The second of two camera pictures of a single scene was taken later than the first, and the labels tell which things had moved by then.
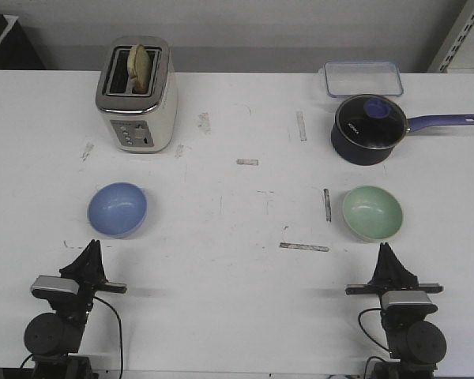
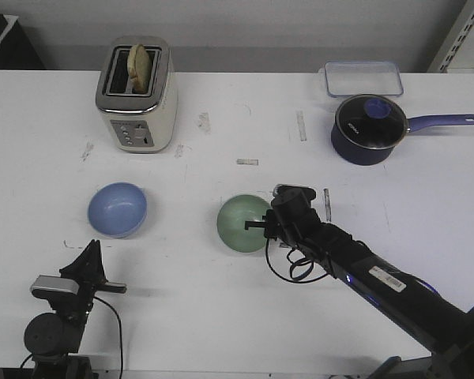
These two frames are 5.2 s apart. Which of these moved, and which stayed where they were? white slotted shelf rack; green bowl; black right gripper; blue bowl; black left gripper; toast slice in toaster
Moved: black right gripper; green bowl
Stayed: toast slice in toaster; black left gripper; white slotted shelf rack; blue bowl
